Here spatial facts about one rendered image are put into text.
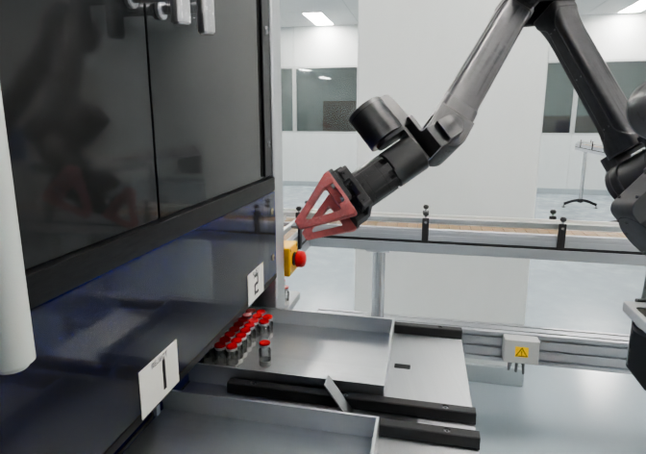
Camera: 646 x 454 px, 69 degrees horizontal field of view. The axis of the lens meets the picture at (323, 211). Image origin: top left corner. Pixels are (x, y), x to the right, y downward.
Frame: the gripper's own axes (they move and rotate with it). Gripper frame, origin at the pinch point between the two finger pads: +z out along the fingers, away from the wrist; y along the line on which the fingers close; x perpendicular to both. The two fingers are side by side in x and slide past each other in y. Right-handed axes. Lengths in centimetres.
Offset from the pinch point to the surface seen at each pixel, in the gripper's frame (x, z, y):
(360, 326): 16.9, 1.5, -38.8
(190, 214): -9.9, 11.9, 4.1
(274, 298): 1.1, 13.9, -40.6
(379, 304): 17, -9, -123
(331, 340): 15.6, 8.2, -34.4
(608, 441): 118, -56, -154
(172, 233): -7.6, 14.4, 8.0
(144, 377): 5.7, 25.4, 9.8
